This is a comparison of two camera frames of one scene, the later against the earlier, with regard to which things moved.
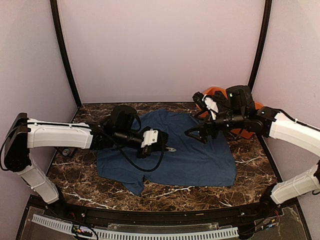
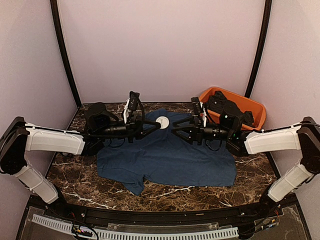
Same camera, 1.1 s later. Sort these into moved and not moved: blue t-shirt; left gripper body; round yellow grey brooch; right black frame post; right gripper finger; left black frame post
Moved: left gripper body; right gripper finger; round yellow grey brooch
Not moved: blue t-shirt; left black frame post; right black frame post
